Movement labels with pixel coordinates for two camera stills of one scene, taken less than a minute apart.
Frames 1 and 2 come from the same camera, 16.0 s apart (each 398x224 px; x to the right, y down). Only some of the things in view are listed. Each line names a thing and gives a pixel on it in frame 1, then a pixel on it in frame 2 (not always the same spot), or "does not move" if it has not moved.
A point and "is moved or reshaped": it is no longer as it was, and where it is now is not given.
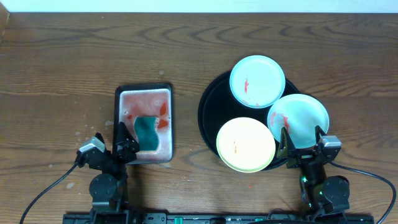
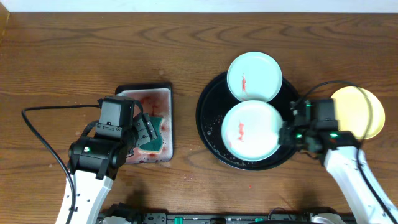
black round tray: x=217 y=105 does not move
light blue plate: x=300 y=114 is moved or reshaped
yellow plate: x=245 y=144 → x=358 y=111
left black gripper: x=112 y=156 → x=148 y=127
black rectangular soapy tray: x=132 y=101 does not move
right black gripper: x=286 y=145 → x=284 y=138
